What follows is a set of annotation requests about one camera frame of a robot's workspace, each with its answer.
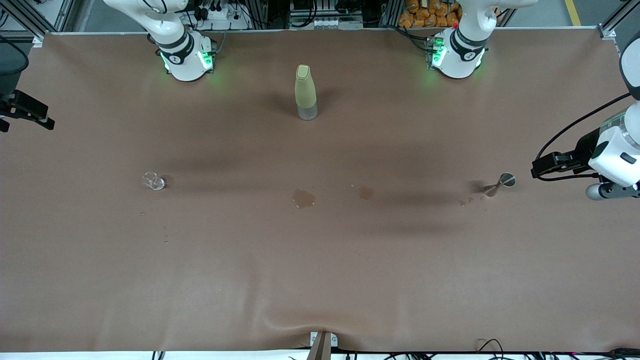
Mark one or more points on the white terminal block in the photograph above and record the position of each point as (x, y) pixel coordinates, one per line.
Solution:
(325, 22)

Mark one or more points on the grey clamp bracket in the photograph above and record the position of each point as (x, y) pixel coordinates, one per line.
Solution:
(322, 345)

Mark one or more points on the brown table cover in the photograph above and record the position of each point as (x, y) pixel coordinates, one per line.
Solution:
(320, 275)

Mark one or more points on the small brown liquid puddle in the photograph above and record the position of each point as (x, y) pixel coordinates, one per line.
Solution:
(366, 193)

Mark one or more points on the steel double jigger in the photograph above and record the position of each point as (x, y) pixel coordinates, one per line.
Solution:
(507, 179)

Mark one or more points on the small clear glass cup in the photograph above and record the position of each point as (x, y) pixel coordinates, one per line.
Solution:
(155, 182)

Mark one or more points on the orange bread pile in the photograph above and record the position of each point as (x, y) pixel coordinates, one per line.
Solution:
(425, 15)

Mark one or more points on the large brown liquid puddle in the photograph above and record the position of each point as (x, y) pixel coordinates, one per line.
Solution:
(304, 198)

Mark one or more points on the white power strip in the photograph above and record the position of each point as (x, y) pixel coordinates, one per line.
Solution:
(220, 14)

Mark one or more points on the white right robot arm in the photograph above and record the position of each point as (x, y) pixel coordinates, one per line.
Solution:
(185, 65)

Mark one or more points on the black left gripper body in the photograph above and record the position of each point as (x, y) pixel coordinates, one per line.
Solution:
(583, 148)

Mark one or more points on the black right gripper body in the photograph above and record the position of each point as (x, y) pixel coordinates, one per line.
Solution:
(11, 103)

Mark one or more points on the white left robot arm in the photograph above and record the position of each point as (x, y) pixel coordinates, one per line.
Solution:
(462, 60)

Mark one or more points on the yellow-green bottle shaker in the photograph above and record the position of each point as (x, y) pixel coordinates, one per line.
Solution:
(305, 90)

